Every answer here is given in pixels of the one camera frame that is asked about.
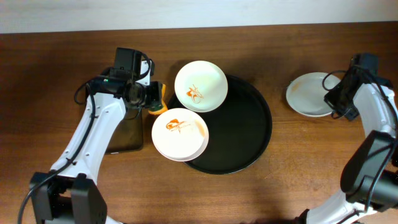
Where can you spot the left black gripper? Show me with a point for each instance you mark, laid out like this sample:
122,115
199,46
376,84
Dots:
155,94

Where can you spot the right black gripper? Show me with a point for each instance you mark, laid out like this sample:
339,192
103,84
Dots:
342,101

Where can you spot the orange green scrub sponge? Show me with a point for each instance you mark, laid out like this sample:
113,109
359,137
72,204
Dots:
162,107

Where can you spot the white plate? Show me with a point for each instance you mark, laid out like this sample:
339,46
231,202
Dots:
180,134
201,86
305,94

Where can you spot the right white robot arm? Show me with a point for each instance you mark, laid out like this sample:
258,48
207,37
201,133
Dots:
366,187

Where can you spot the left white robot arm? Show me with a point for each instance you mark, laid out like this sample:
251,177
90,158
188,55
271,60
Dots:
68,193

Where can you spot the rectangular black tray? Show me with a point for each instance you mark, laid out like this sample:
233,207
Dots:
128,135

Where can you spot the round black tray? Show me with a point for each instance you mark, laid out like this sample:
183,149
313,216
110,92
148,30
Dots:
239,130

